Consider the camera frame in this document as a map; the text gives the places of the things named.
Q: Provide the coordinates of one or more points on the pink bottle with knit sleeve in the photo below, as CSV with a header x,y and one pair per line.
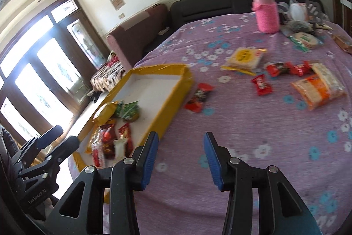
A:
x,y
264,9

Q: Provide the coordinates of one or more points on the small yellow biscuit bag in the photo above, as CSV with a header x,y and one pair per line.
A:
x,y
106,111

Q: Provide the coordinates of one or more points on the brown snack bar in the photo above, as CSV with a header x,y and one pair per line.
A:
x,y
343,43

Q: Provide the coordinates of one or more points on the black sofa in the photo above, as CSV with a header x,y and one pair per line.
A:
x,y
220,6

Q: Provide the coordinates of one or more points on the green pea snack packet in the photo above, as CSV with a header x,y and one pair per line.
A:
x,y
118,111
130,111

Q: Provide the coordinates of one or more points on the small wall plaque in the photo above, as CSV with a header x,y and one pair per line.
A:
x,y
117,1

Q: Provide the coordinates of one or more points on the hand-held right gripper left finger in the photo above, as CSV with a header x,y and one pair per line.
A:
x,y
150,160

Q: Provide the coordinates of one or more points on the large yellow biscuit bag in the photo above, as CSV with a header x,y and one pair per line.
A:
x,y
96,149

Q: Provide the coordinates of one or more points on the dark snack bag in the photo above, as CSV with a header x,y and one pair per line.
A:
x,y
298,26

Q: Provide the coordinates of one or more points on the wooden glazed door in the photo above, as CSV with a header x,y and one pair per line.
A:
x,y
82,31

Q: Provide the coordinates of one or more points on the small white snack packet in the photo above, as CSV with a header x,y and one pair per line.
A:
x,y
119,148

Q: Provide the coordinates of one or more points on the orange cracker pack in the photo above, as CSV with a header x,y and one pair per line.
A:
x,y
319,89

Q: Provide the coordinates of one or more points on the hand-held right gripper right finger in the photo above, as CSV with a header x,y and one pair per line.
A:
x,y
214,160

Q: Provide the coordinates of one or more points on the red patterned cushion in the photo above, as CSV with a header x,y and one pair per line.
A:
x,y
107,78

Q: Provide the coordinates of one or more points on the clear yellow cracker pack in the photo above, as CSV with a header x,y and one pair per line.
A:
x,y
244,57

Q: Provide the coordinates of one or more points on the round cracker pack green label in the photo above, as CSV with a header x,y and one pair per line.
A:
x,y
305,40

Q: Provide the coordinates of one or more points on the red candy with dark print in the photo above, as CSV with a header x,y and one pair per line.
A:
x,y
279,69

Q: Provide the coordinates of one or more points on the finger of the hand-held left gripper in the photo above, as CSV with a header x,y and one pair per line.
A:
x,y
46,137
64,148

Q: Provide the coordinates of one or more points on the brown and pink armchair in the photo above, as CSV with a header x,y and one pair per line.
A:
x,y
137,36

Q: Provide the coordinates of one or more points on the dark red snack packet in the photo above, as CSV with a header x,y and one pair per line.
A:
x,y
108,138

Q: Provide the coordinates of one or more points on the purple floral tablecloth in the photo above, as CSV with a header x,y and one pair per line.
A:
x,y
247,127

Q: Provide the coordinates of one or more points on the wall switch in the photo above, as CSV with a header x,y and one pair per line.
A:
x,y
121,15

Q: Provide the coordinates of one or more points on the yellow and white cardboard box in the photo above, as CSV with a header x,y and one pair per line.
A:
x,y
154,86

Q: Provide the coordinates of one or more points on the red and black candy packet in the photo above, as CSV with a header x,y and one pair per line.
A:
x,y
199,97

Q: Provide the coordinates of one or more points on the bright red snack packet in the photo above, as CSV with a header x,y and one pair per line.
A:
x,y
125,130

